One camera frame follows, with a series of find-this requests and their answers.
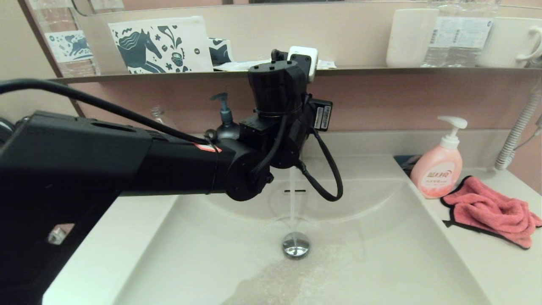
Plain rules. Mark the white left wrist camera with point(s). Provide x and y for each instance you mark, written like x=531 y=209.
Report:
x=308 y=57

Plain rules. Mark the clear bottle horse print label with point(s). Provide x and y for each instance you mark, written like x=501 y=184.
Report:
x=67 y=45

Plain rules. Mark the chrome sink drain stopper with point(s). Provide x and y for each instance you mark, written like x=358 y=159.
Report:
x=296 y=245

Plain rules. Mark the small teal patterned box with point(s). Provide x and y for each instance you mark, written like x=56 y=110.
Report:
x=219 y=51

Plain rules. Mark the dark blue packet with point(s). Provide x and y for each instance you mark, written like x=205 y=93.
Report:
x=402 y=162

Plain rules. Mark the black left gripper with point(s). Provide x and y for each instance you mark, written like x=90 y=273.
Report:
x=319 y=114

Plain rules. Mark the wall mirror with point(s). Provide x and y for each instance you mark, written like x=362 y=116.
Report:
x=190 y=3

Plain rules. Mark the grey pump soap bottle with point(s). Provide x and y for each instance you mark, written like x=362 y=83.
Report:
x=224 y=114

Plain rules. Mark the white horse print pouch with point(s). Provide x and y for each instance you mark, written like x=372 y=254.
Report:
x=161 y=45

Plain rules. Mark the white ceramic sink basin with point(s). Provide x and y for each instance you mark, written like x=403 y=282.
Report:
x=381 y=262

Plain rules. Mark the clear labelled water bottle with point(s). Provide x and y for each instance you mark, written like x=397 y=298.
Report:
x=442 y=39
x=474 y=39

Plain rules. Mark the pink hand soap pump bottle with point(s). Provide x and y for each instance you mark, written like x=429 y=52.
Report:
x=436 y=173

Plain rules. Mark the uncapped clear plastic bottle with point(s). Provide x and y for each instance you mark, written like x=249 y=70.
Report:
x=158 y=113

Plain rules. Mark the metal wall shelf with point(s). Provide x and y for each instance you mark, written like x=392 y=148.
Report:
x=169 y=76

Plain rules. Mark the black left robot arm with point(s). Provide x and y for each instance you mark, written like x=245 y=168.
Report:
x=84 y=169

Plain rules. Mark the pink cloth black trim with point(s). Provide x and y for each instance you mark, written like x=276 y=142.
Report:
x=487 y=212

